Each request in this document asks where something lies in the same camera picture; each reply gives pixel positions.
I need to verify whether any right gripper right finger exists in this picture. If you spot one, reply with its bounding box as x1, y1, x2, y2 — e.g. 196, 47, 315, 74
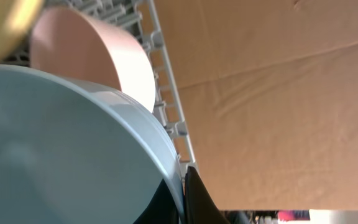
185, 166, 229, 224

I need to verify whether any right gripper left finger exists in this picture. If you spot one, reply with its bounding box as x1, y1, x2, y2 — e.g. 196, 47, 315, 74
134, 180, 179, 224

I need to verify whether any light blue bowl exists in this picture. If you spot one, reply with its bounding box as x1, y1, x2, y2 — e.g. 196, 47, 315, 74
0, 65, 185, 223

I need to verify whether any pink bowl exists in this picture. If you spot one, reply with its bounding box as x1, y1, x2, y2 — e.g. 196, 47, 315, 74
29, 7, 156, 111

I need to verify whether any yellow plate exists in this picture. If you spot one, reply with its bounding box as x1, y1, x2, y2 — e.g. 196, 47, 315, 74
0, 0, 45, 61

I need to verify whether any grey dishwasher rack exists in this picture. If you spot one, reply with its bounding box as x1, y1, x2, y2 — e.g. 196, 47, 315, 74
3, 1, 197, 176

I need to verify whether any brown cardboard panel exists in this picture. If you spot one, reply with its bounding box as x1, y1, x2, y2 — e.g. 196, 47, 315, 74
155, 0, 358, 210

